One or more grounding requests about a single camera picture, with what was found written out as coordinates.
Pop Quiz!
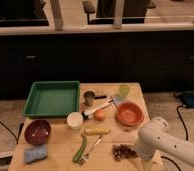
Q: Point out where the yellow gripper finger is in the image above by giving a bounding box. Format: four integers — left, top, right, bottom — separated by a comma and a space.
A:
141, 160, 153, 171

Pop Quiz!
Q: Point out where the dark red grape bunch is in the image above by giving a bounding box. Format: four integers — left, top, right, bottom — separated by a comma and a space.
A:
112, 144, 136, 161

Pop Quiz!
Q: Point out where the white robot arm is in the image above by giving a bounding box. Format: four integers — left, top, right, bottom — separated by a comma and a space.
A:
133, 117, 194, 167

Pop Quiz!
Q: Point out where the orange bowl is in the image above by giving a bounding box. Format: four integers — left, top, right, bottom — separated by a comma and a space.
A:
116, 102, 144, 126

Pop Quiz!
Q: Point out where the purple bowl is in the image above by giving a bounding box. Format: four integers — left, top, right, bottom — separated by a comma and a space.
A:
24, 120, 51, 145

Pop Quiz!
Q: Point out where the metal fork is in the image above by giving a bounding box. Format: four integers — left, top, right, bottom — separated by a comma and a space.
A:
78, 135, 102, 165

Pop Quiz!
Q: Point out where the orange fruit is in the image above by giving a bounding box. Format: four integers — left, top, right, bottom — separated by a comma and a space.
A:
93, 109, 106, 121

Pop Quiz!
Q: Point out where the green pea pod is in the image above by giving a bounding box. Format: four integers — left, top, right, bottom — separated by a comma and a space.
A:
72, 134, 87, 163

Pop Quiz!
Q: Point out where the blue black floor device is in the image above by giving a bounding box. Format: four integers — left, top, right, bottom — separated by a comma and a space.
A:
174, 92, 194, 108

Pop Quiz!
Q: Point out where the yellow-green plastic cup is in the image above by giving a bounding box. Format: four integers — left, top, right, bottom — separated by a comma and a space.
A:
119, 84, 130, 99

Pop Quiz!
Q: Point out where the white round container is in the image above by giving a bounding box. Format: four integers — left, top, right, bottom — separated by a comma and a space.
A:
67, 112, 83, 130

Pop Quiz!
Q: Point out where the metal measuring cup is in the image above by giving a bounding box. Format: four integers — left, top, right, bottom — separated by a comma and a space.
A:
83, 91, 106, 106

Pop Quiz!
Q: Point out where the blue sponge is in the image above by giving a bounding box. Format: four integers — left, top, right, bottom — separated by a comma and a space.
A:
24, 144, 47, 164

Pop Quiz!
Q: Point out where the green plastic tray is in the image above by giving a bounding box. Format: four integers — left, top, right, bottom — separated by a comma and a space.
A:
23, 81, 80, 118

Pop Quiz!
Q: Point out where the black floor cable right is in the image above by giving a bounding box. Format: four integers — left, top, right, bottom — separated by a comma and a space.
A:
161, 105, 190, 171

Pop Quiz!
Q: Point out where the black floor cable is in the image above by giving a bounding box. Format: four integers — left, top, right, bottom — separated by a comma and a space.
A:
161, 105, 190, 171
0, 113, 19, 144

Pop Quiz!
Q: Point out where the white handled brush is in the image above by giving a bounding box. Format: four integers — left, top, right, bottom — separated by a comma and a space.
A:
81, 96, 122, 120

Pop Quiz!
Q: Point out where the black floor cable left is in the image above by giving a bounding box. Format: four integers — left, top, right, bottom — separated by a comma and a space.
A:
0, 113, 19, 144

